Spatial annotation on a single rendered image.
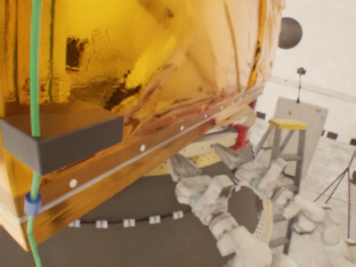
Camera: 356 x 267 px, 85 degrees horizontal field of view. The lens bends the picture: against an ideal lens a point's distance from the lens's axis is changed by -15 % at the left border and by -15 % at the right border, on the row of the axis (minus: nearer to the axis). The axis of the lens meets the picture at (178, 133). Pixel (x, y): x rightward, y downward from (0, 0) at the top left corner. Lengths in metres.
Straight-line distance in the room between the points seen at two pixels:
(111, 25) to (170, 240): 0.68
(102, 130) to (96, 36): 0.09
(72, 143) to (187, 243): 0.68
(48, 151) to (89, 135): 0.04
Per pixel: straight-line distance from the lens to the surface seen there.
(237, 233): 0.49
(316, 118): 4.41
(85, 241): 0.75
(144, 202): 0.73
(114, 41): 0.26
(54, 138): 0.18
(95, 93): 0.25
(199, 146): 0.74
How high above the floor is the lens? 1.99
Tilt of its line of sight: 20 degrees down
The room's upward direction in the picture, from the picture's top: 9 degrees clockwise
